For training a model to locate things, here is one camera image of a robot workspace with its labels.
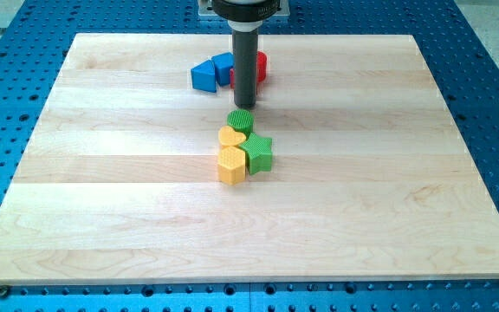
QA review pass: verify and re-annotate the yellow heart block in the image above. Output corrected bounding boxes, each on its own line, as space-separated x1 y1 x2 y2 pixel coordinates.
218 126 247 149

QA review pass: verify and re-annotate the silver mounting plate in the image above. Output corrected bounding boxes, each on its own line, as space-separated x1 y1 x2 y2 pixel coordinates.
198 0 290 18

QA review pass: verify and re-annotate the robot arm black flange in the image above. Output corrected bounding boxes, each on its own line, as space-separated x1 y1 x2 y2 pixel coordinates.
211 0 280 32

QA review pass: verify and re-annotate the blue triangle block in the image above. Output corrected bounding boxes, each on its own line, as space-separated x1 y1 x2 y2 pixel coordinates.
191 60 217 93

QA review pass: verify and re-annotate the green star block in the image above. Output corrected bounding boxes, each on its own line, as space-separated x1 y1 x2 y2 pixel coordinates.
239 133 273 175

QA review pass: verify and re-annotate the green circle block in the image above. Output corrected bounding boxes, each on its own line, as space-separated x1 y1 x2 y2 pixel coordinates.
227 109 254 136

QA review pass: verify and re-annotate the blue cube block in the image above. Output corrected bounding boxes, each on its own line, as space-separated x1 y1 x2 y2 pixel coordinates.
211 52 234 87

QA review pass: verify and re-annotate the light wooden board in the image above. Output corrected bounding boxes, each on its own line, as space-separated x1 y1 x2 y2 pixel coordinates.
0 34 499 285

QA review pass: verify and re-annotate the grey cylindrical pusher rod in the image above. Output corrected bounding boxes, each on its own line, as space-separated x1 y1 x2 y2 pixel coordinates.
232 29 258 110

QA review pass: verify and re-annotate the yellow hexagon block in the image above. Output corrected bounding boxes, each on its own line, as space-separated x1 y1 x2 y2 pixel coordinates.
217 146 246 185

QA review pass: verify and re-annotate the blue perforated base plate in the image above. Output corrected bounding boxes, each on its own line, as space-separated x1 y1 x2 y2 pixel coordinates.
0 0 499 311

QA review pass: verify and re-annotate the red cylinder block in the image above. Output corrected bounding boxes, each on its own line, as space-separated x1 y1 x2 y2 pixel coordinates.
230 51 268 89

